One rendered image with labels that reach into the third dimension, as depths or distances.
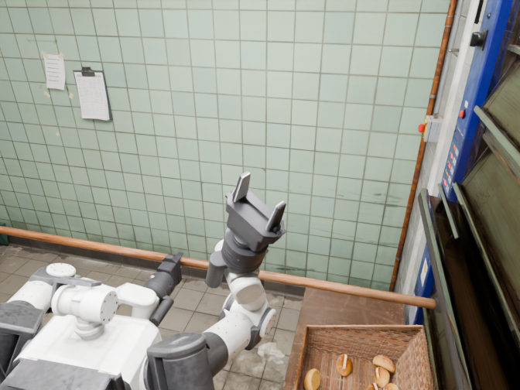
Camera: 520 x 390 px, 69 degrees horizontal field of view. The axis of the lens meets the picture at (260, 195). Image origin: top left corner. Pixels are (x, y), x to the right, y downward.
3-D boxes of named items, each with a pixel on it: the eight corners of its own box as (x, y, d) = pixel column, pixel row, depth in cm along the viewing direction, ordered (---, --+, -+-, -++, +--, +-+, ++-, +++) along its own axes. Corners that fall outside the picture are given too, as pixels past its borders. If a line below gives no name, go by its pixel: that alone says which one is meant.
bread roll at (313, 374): (307, 384, 151) (297, 385, 155) (316, 395, 152) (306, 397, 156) (315, 364, 160) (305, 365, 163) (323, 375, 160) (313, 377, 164)
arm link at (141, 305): (156, 310, 120) (116, 298, 120) (159, 290, 115) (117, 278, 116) (148, 326, 115) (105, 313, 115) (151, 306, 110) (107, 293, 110)
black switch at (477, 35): (478, 48, 124) (487, 11, 119) (483, 51, 119) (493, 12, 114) (466, 48, 125) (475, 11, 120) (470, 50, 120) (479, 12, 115)
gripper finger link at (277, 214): (285, 198, 63) (276, 220, 68) (272, 207, 61) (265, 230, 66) (292, 204, 63) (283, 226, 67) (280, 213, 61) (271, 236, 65)
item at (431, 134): (436, 136, 185) (441, 116, 181) (439, 143, 177) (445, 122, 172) (420, 135, 187) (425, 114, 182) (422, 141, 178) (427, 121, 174)
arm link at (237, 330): (267, 343, 105) (228, 383, 85) (227, 322, 110) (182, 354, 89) (280, 306, 103) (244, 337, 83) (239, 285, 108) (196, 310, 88)
